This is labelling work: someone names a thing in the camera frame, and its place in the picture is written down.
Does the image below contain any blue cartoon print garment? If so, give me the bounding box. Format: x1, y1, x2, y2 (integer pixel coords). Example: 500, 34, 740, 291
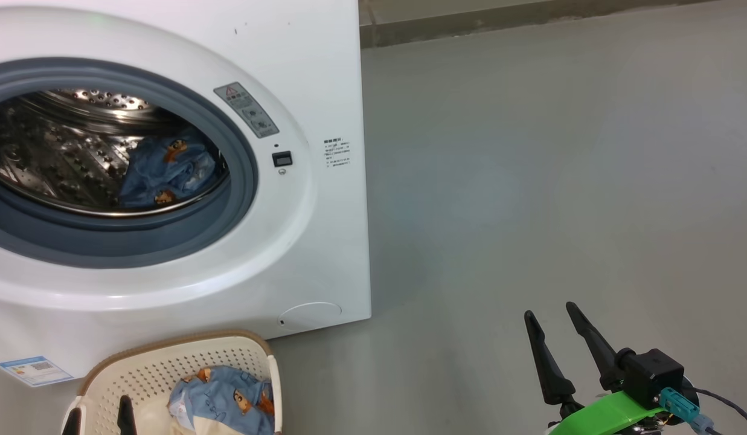
118, 136, 224, 209

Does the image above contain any white front-load washing machine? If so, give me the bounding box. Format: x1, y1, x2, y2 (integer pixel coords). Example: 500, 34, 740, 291
0, 0, 373, 387

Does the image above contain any grey warning sticker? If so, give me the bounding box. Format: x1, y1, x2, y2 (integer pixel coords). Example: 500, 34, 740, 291
214, 82, 280, 139

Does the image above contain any blue energy label sticker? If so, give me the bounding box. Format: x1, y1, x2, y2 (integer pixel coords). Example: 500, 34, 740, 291
0, 355, 74, 387

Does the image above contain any blue cartoon garment cream lining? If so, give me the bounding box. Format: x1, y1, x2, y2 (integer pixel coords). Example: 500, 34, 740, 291
167, 366, 275, 435

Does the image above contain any round white filter cover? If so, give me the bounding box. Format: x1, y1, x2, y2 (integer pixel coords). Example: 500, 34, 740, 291
278, 301, 343, 330

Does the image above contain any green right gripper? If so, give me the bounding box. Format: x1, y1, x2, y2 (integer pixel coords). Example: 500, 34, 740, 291
524, 301, 667, 435

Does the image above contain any cream perforated laundry basket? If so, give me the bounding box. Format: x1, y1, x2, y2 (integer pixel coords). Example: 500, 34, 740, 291
60, 329, 283, 435

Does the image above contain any black cable teal connector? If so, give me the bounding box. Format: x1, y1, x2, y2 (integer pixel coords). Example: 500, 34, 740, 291
658, 387, 747, 435

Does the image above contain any perforated steel washer drum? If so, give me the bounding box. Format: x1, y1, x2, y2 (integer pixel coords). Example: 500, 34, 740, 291
0, 89, 231, 217

